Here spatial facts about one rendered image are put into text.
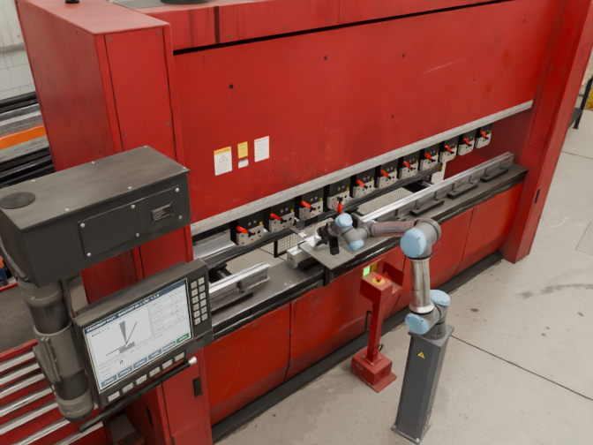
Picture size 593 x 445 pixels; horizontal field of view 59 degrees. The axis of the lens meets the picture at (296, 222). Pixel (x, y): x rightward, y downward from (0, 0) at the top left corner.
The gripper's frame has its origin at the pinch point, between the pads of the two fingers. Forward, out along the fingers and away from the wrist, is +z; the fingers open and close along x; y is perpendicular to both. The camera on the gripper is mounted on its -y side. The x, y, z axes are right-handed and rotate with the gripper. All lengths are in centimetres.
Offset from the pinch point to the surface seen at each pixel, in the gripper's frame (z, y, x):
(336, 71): -67, 66, -8
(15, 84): 282, 318, 115
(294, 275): 9.4, -9.5, 17.4
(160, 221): -103, 2, 102
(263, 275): 7.2, -4.6, 35.2
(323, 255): -4.5, -6.5, 3.3
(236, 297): 3, -12, 55
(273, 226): -15.9, 13.7, 29.3
